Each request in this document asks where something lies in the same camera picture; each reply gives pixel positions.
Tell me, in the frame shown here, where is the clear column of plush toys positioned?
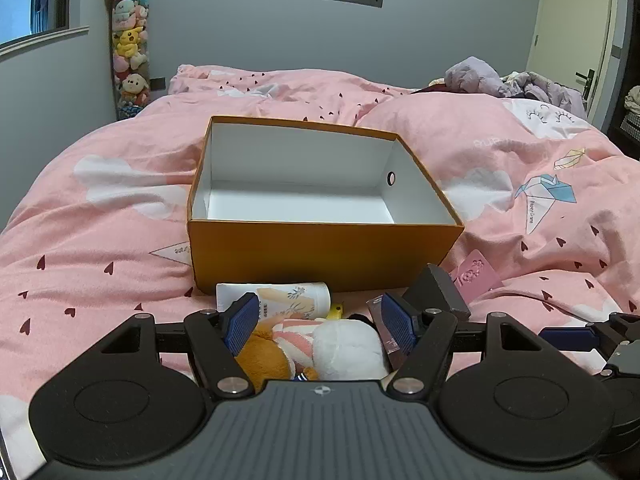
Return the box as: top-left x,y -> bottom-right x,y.
105,0 -> 153,122

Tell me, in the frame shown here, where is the orange cardboard box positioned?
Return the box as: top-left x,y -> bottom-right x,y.
186,115 -> 466,295

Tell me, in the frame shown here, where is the black door handle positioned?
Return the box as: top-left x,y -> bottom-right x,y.
575,69 -> 597,108

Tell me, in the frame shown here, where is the pink embossed case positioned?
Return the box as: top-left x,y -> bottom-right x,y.
449,249 -> 505,302

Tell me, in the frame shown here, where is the purple padded jacket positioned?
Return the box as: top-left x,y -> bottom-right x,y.
444,56 -> 586,116

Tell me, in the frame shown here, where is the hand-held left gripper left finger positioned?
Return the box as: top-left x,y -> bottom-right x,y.
94,292 -> 261,401

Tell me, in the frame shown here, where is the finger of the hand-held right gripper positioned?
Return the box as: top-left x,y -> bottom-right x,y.
539,312 -> 640,354

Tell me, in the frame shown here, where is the cream door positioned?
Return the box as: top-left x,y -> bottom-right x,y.
525,0 -> 628,126

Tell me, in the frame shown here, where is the white cream tube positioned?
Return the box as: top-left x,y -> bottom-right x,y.
216,281 -> 332,320

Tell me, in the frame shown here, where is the orange and white plush toy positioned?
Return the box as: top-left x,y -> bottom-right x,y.
235,316 -> 391,382

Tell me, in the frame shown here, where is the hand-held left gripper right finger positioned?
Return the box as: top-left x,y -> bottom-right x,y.
380,293 -> 546,404

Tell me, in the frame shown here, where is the dark grey small box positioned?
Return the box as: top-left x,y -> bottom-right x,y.
402,263 -> 472,322

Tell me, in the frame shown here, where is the pink printed duvet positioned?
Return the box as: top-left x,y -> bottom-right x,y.
0,64 -> 640,480

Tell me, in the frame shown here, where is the window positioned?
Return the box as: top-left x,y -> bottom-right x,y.
0,0 -> 91,58

